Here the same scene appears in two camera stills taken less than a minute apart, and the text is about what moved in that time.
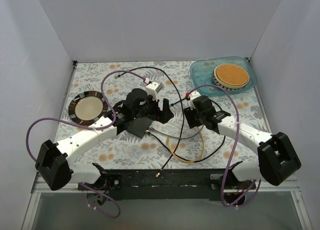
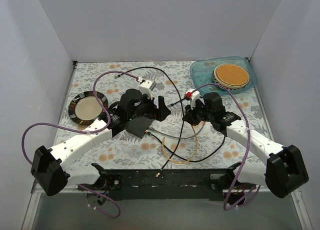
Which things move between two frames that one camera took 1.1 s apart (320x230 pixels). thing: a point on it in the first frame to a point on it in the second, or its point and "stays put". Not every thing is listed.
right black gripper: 194,116 stays put
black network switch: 138,126 stays put
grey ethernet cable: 177,137 stays put
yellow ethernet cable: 168,139 to 184,162
